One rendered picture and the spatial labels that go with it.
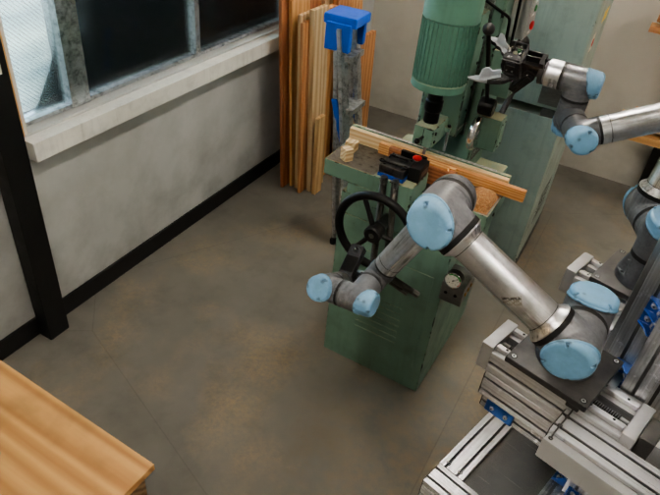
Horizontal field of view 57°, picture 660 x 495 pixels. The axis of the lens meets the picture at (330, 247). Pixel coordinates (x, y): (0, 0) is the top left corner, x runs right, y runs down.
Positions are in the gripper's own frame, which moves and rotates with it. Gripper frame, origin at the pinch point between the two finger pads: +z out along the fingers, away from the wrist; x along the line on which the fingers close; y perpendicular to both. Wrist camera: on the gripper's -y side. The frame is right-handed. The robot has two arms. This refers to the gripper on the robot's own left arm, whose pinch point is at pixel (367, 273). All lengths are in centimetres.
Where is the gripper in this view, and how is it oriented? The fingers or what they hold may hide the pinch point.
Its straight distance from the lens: 197.4
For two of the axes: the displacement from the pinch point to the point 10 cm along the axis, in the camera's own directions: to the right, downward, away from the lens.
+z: 4.4, -0.2, 9.0
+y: -2.7, 9.5, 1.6
